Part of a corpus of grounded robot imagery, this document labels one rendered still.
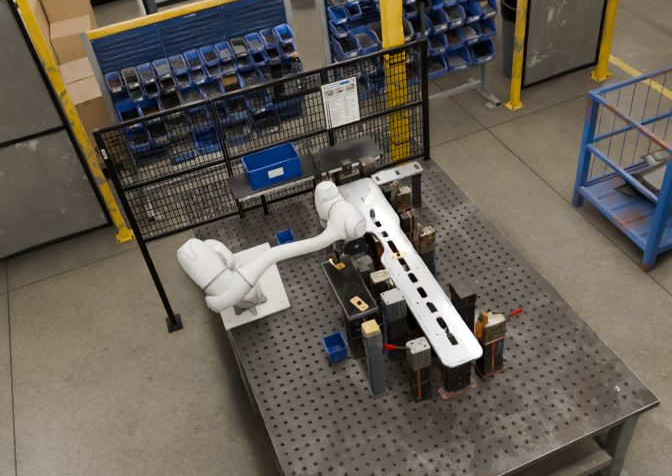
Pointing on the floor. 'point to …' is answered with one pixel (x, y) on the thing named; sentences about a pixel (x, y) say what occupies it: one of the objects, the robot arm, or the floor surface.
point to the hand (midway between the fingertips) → (335, 256)
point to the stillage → (629, 179)
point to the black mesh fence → (269, 146)
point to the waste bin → (508, 29)
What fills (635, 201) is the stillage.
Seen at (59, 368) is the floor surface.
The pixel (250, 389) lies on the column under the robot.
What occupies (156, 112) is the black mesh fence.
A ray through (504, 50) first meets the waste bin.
